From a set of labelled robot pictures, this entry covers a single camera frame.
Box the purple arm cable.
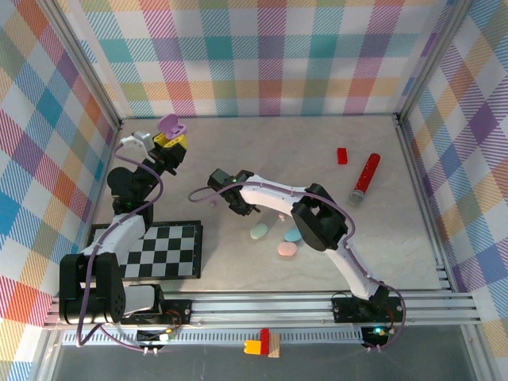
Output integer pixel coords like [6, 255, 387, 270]
[187, 180, 408, 353]
[75, 142, 166, 353]

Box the aluminium frame post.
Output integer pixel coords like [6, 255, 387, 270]
[39, 0, 123, 130]
[394, 0, 471, 125]

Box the aluminium side rail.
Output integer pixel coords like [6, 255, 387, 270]
[70, 118, 124, 298]
[394, 114, 457, 294]

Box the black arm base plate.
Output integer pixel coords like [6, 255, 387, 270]
[120, 299, 194, 325]
[331, 296, 406, 323]

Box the black controller box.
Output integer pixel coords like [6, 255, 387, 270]
[136, 328, 176, 345]
[360, 325, 388, 347]

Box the red dotted tube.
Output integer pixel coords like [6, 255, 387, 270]
[348, 153, 381, 206]

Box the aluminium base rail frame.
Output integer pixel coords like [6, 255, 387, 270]
[43, 291, 483, 330]

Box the wooden block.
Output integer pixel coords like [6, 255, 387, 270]
[267, 332, 281, 360]

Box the purple earbud case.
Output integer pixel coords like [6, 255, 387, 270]
[157, 113, 188, 140]

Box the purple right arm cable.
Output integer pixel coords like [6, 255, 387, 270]
[187, 180, 408, 353]

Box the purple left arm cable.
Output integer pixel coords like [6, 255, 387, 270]
[75, 142, 166, 353]

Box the black white checkerboard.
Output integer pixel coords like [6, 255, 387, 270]
[81, 223, 205, 282]

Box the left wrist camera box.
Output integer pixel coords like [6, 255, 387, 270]
[120, 130, 155, 152]

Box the white slotted cable duct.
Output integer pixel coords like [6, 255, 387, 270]
[61, 328, 364, 345]

